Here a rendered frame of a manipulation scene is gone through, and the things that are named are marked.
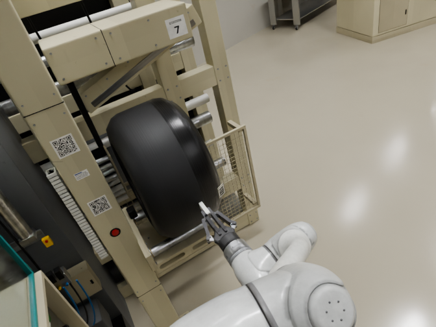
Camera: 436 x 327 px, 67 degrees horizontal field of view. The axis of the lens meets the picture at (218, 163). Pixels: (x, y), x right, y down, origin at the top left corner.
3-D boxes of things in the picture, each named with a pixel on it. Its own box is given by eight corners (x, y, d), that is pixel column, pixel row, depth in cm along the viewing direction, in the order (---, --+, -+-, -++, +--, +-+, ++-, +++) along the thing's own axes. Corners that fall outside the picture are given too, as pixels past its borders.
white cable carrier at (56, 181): (101, 259, 145) (46, 176, 118) (98, 252, 149) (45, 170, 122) (111, 254, 146) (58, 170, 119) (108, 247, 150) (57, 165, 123)
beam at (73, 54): (60, 87, 130) (41, 49, 122) (54, 73, 150) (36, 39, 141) (194, 37, 148) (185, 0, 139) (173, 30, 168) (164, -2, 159)
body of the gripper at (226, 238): (242, 234, 112) (228, 217, 118) (221, 247, 110) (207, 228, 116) (244, 246, 117) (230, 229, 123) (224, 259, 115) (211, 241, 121)
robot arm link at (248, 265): (233, 275, 112) (264, 252, 115) (260, 313, 102) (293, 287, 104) (225, 261, 105) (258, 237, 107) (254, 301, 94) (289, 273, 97)
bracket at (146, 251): (152, 272, 146) (145, 258, 141) (128, 222, 177) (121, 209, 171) (159, 268, 147) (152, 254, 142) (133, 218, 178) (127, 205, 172)
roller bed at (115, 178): (98, 215, 178) (72, 173, 161) (92, 202, 190) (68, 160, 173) (132, 198, 184) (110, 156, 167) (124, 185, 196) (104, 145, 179)
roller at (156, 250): (150, 254, 146) (146, 247, 149) (153, 260, 149) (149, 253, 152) (217, 216, 156) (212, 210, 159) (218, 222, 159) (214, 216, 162)
